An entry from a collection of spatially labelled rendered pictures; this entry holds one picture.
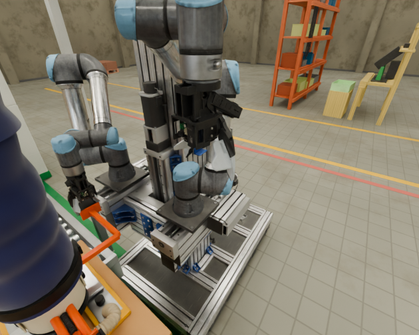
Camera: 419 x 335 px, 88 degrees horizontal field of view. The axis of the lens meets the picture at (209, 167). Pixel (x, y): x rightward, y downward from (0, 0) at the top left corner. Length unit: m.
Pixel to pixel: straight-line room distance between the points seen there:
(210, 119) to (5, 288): 0.58
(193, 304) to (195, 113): 1.47
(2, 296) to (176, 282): 1.25
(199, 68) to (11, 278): 0.59
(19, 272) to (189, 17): 0.62
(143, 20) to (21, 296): 0.66
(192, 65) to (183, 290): 1.58
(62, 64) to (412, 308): 2.74
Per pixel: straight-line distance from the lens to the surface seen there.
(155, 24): 0.51
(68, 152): 0.96
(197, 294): 1.75
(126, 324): 0.92
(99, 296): 0.94
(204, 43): 0.39
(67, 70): 1.26
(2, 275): 0.67
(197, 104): 0.41
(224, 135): 0.44
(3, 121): 0.55
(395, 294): 2.47
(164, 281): 1.83
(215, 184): 0.90
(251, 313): 1.95
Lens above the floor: 1.76
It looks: 32 degrees down
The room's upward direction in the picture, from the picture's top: straight up
